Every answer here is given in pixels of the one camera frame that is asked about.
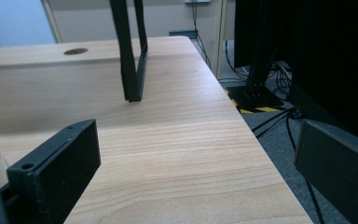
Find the black curtain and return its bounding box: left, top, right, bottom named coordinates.
left=234, top=0, right=358, bottom=146

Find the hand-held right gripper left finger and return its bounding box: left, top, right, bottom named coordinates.
left=7, top=119, right=102, bottom=224

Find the black stand post with base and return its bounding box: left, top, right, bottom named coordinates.
left=227, top=0, right=285, bottom=110

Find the round table cable grommet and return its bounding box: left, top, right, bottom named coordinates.
left=63, top=48, right=90, bottom=56

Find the black floor cable bundle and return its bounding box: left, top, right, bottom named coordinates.
left=251, top=106, right=325, bottom=224

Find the yellow black hazard tape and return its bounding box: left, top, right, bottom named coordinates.
left=225, top=89, right=288, bottom=115

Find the beige frame post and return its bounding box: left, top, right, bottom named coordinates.
left=213, top=0, right=228, bottom=79
left=41, top=0, right=63, bottom=44

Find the black wall cable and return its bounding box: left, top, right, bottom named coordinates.
left=191, top=0, right=213, bottom=70

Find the light blue panel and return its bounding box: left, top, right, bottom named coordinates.
left=0, top=0, right=57, bottom=49

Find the black metal frame stand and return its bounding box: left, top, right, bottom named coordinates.
left=109, top=0, right=149, bottom=103

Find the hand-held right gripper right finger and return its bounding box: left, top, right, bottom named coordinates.
left=293, top=119, right=358, bottom=224

